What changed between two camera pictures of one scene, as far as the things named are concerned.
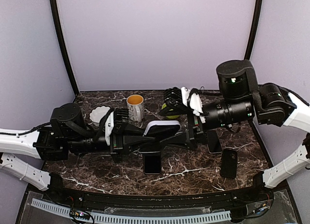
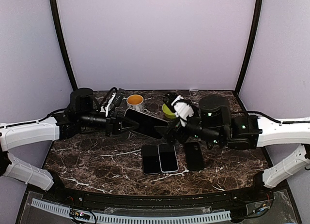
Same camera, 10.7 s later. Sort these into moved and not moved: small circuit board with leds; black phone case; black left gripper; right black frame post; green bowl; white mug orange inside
Moved: black left gripper
Not moved: small circuit board with leds; right black frame post; black phone case; white mug orange inside; green bowl
